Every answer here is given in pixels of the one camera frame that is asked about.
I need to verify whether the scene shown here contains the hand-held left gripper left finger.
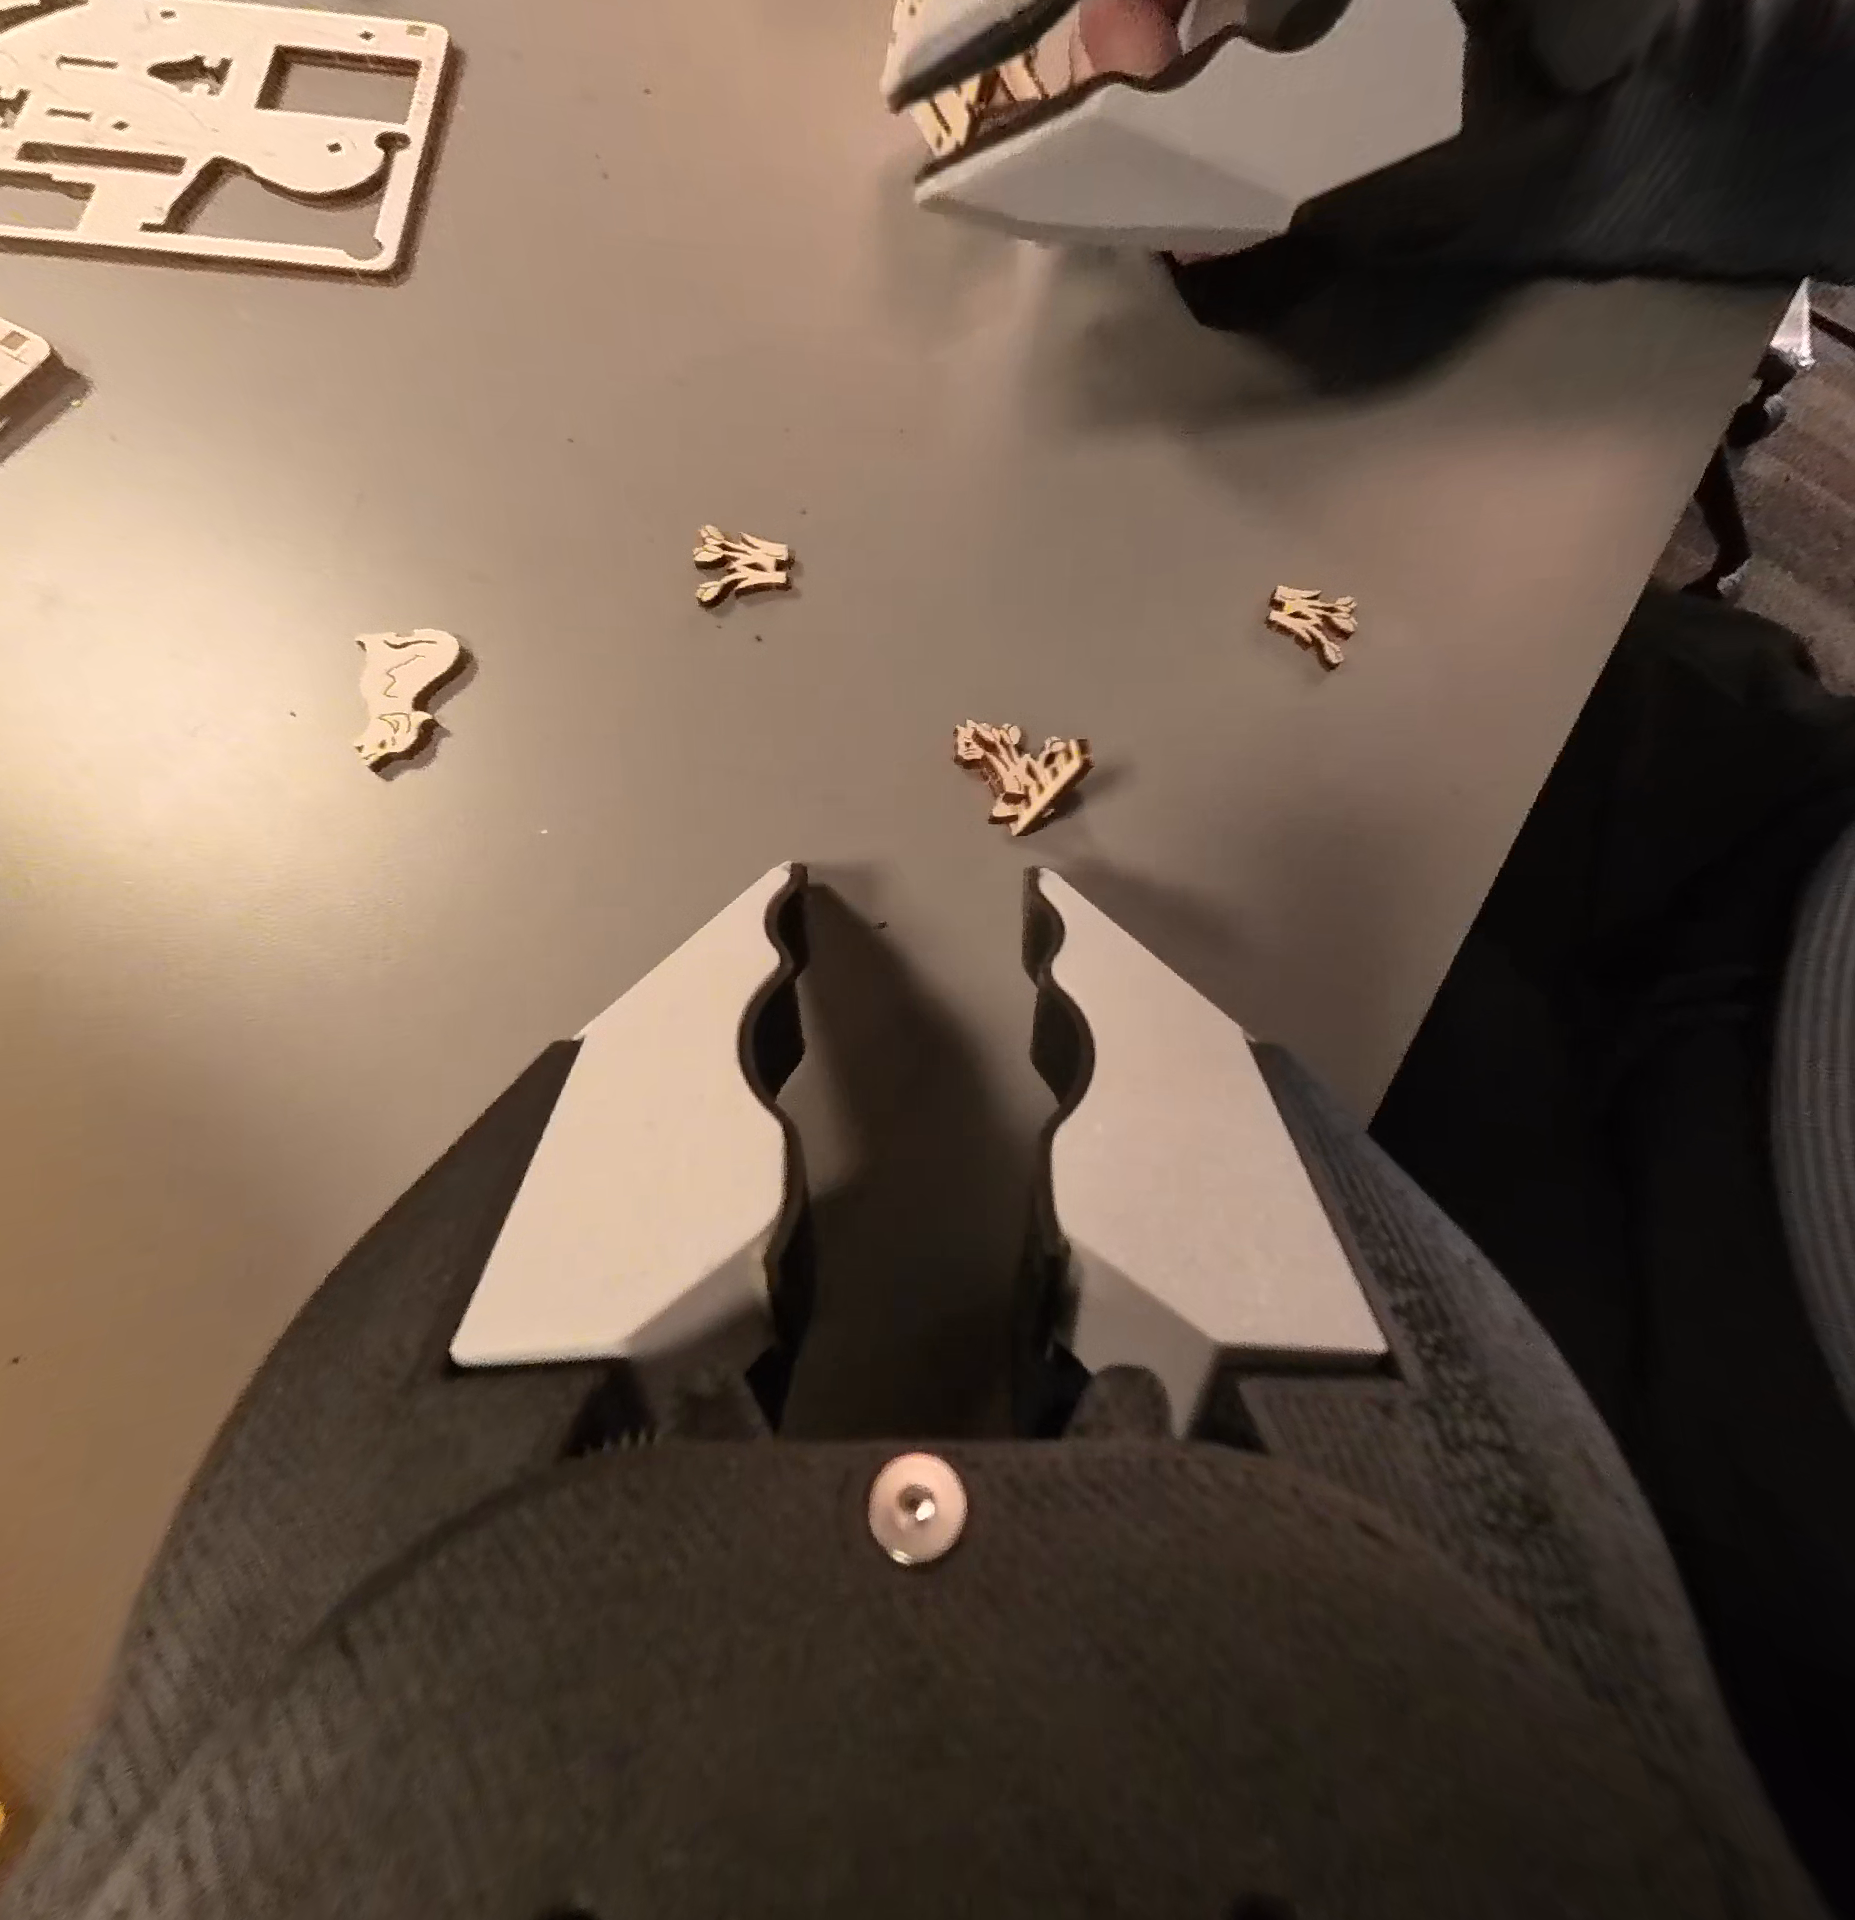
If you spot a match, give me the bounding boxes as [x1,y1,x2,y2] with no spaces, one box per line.
[445,862,822,1434]

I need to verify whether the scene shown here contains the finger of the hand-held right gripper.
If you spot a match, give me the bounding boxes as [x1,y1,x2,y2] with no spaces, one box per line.
[881,0,1070,110]
[911,0,1471,256]

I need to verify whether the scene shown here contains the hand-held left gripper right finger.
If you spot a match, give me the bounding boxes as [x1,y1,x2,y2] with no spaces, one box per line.
[1018,863,1392,1444]

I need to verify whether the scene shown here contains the small wooden model part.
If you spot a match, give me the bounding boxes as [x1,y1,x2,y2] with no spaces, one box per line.
[1264,583,1357,671]
[923,30,1113,160]
[952,718,1097,839]
[694,524,797,611]

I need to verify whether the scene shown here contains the animal-shaped wooden model part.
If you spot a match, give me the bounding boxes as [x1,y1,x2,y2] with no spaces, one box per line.
[350,624,475,778]

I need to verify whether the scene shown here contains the wooden parts sheet with cutouts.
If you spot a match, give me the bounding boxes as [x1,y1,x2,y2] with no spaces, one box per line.
[0,0,456,281]

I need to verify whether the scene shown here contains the person's right hand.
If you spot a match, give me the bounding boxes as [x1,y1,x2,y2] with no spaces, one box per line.
[1080,0,1188,76]

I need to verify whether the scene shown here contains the person's dark trouser legs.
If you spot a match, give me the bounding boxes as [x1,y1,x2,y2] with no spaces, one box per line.
[1369,577,1855,1920]

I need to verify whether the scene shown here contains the person's grey ribbed top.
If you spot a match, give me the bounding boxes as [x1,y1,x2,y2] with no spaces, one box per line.
[1767,802,1855,1524]

